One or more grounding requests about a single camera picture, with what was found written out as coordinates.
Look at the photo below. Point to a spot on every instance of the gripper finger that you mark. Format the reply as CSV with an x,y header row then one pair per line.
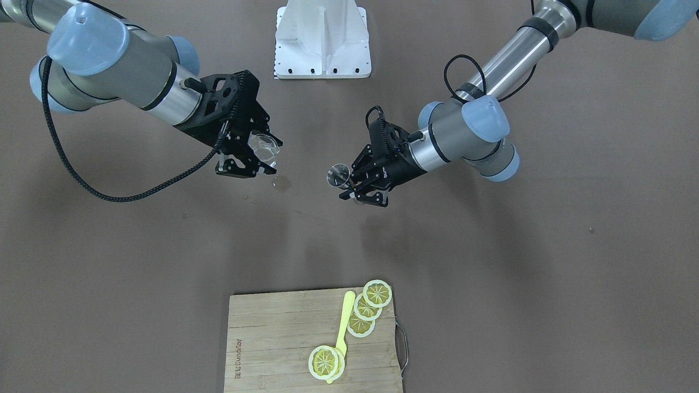
x,y
366,193
249,167
248,152
364,168

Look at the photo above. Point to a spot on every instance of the clear glass measuring cup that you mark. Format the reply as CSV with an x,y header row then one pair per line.
x,y
265,148

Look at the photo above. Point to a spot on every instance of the steel jigger shaker cup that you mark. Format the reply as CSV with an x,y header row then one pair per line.
x,y
339,176

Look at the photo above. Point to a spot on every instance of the lemon slice middle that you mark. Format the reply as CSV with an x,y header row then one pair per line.
x,y
365,311

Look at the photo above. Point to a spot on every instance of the lemon slice near fork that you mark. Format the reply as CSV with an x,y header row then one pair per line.
x,y
360,328

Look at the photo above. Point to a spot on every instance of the wooden cutting board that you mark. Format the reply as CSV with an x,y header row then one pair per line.
x,y
271,336

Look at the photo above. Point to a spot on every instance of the lemon slice on fork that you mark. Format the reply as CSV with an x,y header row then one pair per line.
x,y
326,363

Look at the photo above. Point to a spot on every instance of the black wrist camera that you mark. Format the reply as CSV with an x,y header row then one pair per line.
x,y
380,130

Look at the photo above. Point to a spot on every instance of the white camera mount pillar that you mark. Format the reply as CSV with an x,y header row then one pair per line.
x,y
321,39

